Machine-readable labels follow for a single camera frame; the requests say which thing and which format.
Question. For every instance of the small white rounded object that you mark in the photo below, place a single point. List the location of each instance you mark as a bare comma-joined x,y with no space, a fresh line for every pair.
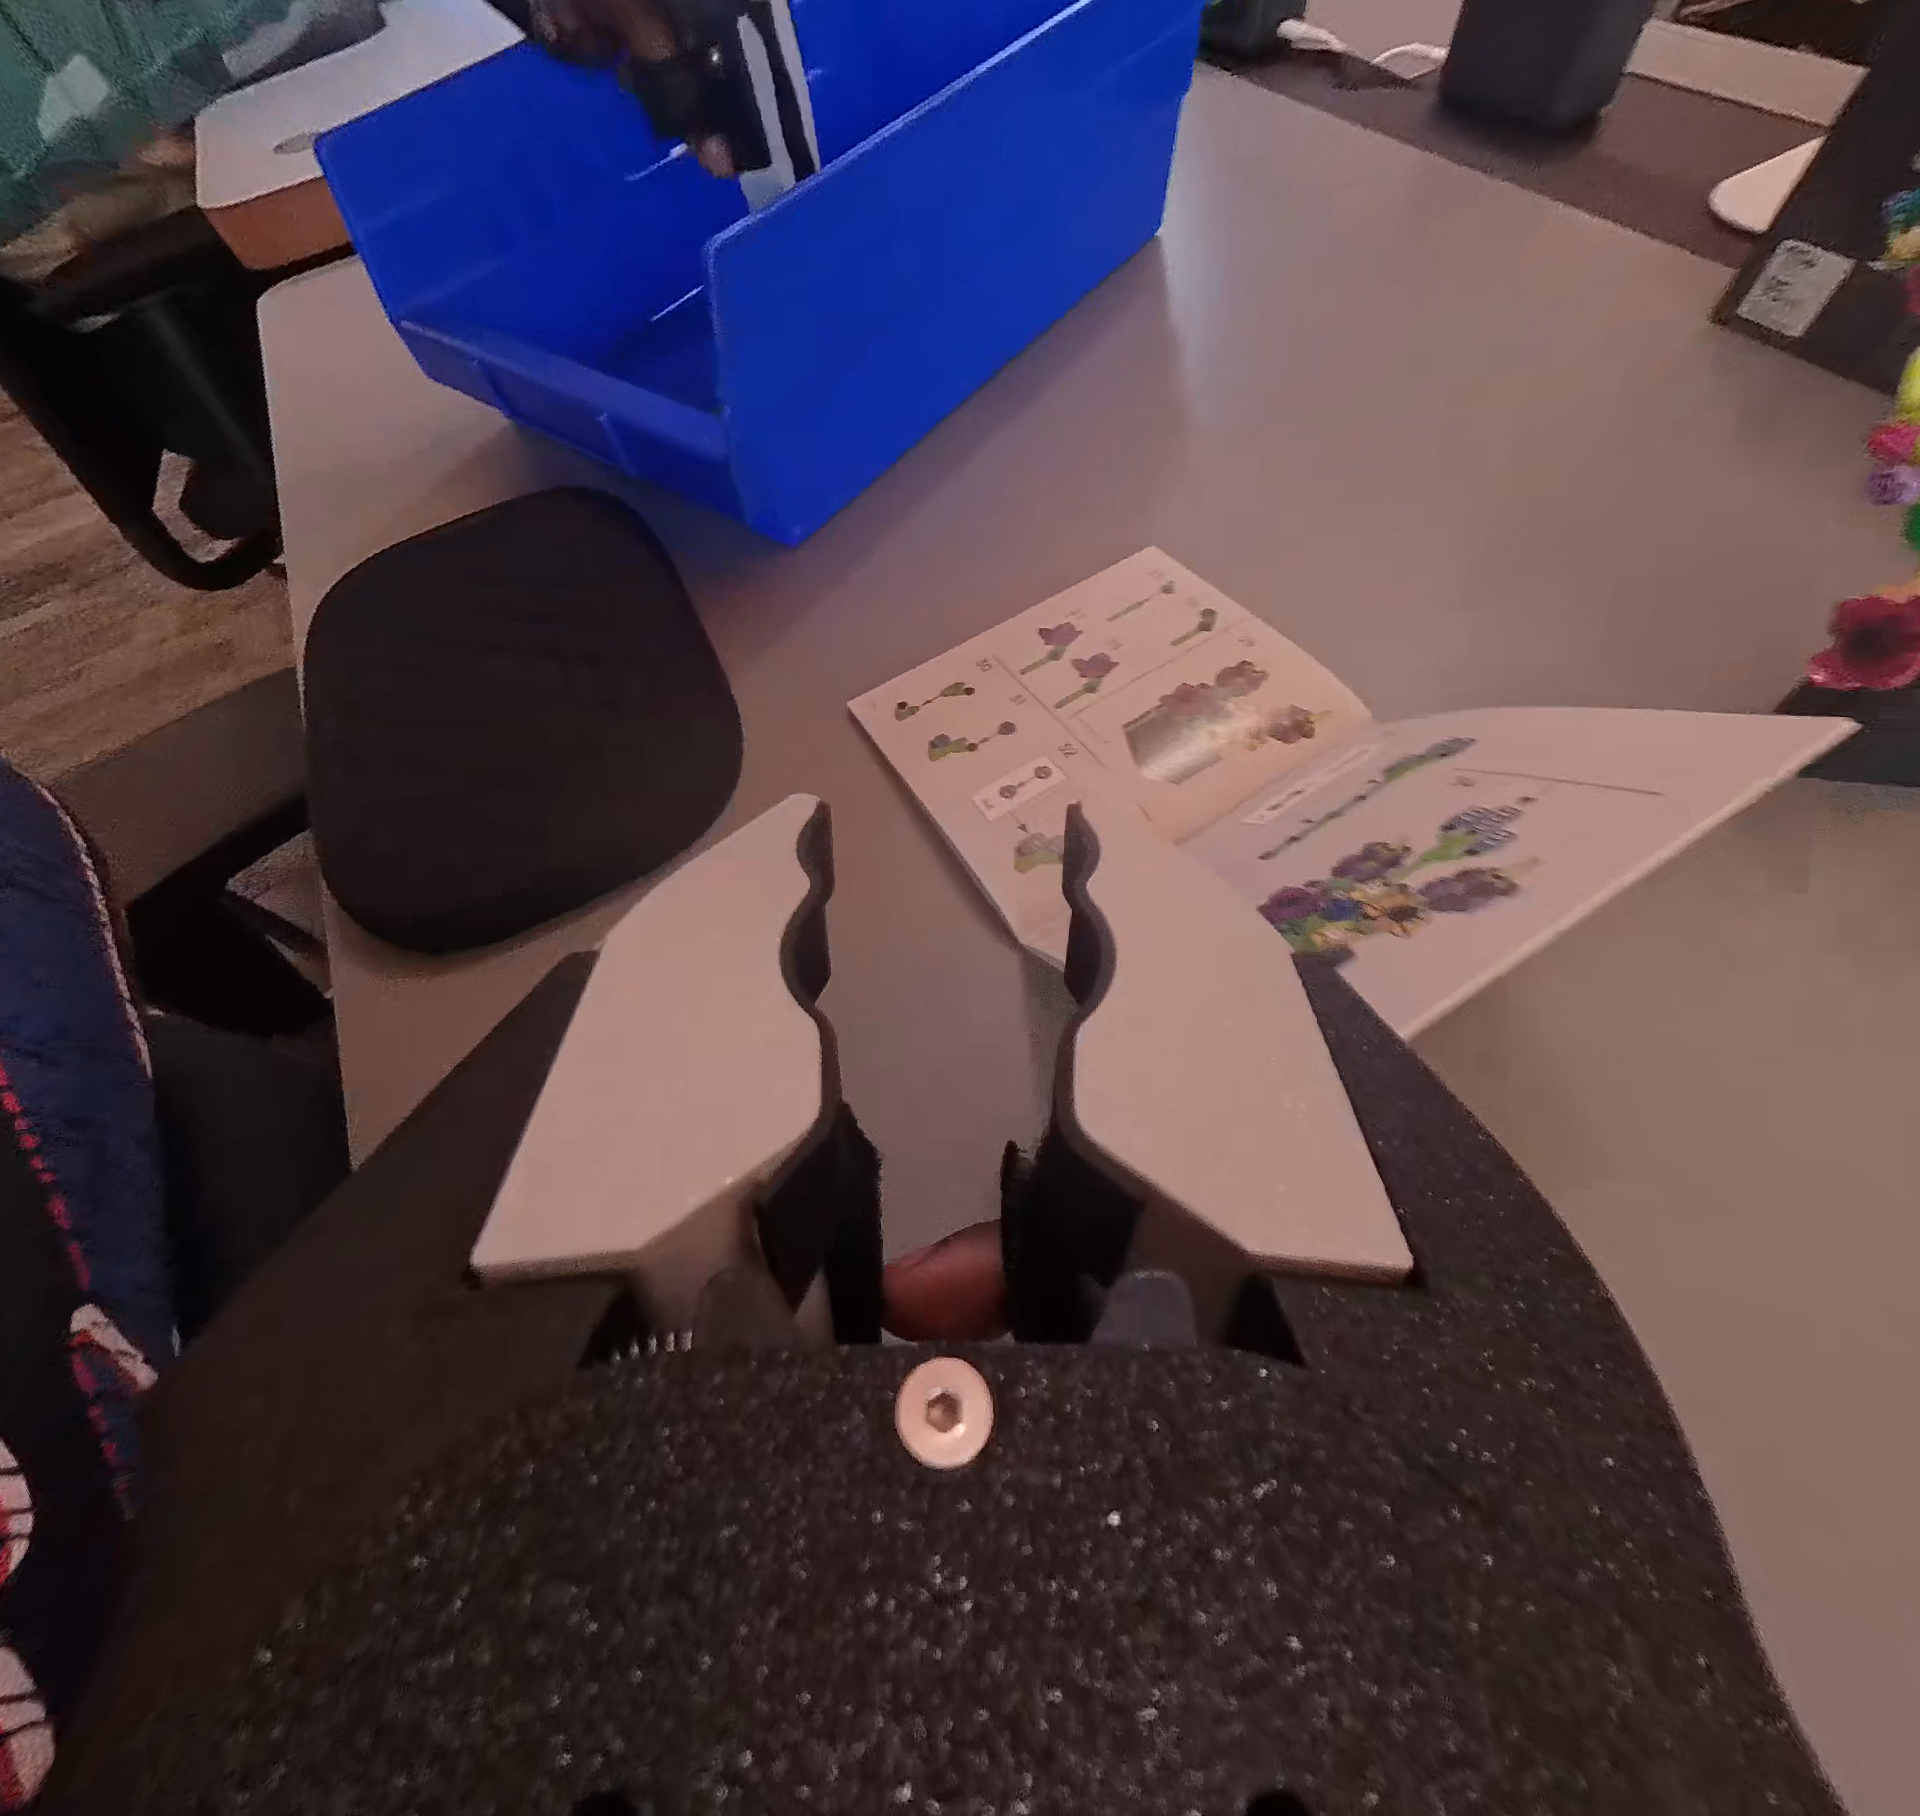
1770,184

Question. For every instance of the black rounded pad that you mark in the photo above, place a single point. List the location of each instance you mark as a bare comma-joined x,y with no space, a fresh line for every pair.
526,723

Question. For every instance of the dark grey cube device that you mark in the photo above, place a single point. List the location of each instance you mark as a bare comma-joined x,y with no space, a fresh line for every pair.
1555,24

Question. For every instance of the black seat chair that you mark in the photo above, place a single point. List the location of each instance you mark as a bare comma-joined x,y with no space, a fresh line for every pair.
137,421

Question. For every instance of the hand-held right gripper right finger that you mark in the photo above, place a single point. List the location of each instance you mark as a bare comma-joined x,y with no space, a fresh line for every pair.
1217,1097

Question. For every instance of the person's left forearm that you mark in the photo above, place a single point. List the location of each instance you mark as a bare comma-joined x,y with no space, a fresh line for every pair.
180,31

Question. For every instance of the large blue plastic bin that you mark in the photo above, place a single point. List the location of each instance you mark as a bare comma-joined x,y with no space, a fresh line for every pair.
903,227

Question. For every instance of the person's right hand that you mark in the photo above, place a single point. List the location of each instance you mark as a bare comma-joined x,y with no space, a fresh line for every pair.
949,1285

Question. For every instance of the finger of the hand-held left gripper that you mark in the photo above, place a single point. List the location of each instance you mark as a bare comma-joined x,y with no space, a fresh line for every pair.
779,93

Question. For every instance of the lego instruction booklet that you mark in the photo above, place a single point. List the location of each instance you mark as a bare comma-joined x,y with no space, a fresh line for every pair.
1201,723

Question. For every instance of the lego flower bouquet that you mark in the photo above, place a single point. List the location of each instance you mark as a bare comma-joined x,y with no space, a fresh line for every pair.
1892,482

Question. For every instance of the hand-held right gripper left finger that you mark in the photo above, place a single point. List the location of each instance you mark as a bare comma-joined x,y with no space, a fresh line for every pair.
677,1081

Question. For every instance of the black lego set box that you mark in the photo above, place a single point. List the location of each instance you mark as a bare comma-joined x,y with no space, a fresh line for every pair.
1837,258

